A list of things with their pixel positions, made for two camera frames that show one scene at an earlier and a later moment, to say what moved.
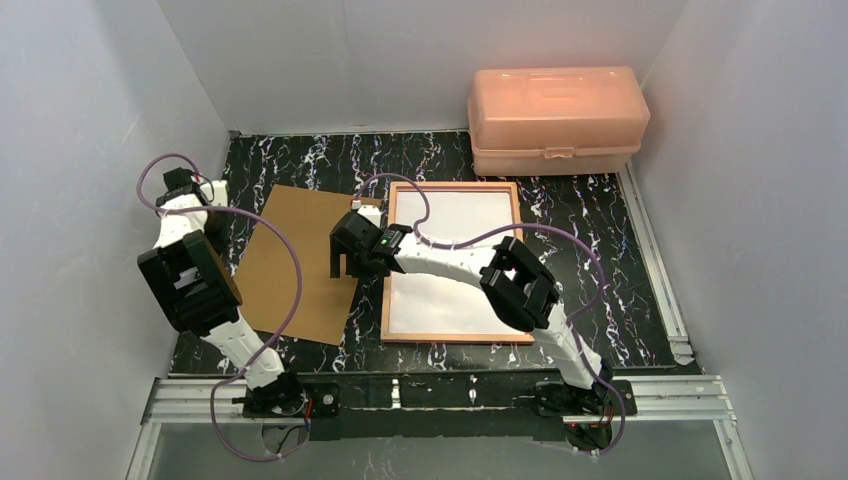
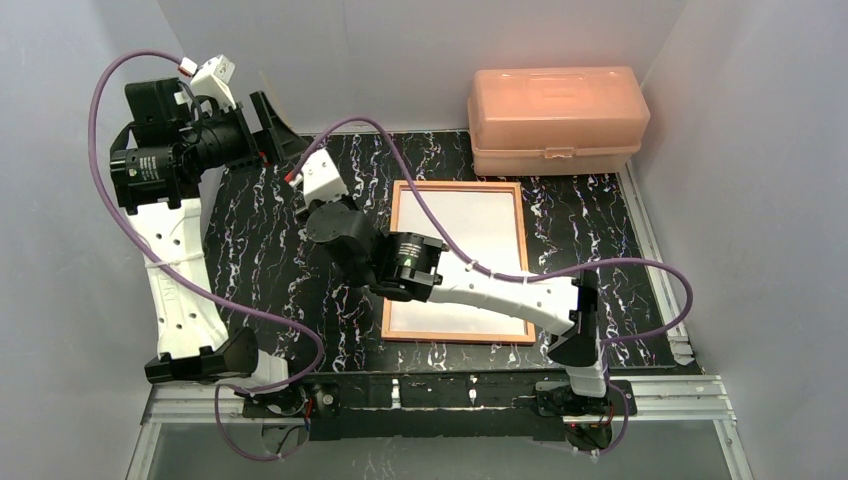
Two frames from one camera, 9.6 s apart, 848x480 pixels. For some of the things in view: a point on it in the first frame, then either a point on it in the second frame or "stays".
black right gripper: x=346 y=245 to x=317 y=234
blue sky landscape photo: x=426 y=303 stays
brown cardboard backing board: x=266 y=275 to x=281 y=99
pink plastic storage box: x=555 y=120 stays
